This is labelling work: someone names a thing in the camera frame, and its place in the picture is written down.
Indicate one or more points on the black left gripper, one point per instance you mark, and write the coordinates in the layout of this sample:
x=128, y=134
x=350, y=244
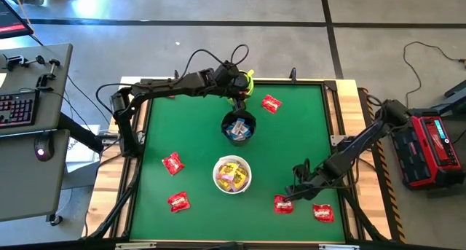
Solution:
x=229, y=80

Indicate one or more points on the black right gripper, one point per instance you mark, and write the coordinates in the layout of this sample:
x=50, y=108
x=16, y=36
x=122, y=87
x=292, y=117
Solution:
x=315, y=179

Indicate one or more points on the red Skittles candy pack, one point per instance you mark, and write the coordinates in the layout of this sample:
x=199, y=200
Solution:
x=178, y=202
x=323, y=213
x=170, y=96
x=173, y=163
x=283, y=205
x=271, y=104

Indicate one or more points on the blue white candy wrapper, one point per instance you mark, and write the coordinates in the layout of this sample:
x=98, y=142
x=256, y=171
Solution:
x=230, y=131
x=238, y=137
x=238, y=126
x=247, y=133

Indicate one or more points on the yellow Sour Patch candy pack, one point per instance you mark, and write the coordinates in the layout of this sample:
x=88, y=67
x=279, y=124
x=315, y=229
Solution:
x=228, y=171
x=223, y=185
x=241, y=178

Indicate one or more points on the white plastic bucket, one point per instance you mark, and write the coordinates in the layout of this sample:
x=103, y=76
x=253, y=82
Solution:
x=214, y=174

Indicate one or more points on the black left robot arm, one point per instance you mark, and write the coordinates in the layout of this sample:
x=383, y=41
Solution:
x=164, y=86

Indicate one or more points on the lime green plastic bucket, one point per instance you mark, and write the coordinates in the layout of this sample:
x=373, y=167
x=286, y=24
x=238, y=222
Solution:
x=250, y=89

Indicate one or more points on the black plastic bucket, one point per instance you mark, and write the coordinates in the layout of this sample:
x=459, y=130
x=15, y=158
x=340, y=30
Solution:
x=224, y=120

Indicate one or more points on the green table mat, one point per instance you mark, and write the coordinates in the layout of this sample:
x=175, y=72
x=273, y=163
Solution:
x=218, y=221

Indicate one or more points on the yellow black hazard strip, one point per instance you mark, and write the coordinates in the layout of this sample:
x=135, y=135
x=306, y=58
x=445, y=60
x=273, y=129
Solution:
x=390, y=199

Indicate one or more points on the red black power station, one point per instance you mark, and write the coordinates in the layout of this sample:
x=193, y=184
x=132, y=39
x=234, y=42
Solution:
x=433, y=159

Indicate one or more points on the dark metal stand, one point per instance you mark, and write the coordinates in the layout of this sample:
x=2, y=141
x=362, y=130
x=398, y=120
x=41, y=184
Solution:
x=455, y=97

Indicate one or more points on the black desk clamp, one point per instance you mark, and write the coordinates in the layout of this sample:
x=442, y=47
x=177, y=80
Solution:
x=14, y=60
x=45, y=80

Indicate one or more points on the black computer mouse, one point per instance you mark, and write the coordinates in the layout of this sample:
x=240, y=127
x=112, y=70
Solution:
x=43, y=148

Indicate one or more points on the black backlit keyboard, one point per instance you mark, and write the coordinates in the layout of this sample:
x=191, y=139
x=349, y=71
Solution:
x=18, y=108

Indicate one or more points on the grey computer desk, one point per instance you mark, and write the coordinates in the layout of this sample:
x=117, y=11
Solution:
x=22, y=184

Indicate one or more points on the black flat screen monitor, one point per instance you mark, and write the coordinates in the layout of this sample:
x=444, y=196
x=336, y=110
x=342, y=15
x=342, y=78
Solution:
x=11, y=22

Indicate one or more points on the black frame clamp knob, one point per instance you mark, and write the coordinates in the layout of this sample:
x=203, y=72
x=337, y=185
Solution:
x=176, y=75
x=293, y=74

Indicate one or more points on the silver metal bracket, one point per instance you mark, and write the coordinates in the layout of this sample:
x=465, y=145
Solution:
x=338, y=247
x=134, y=246

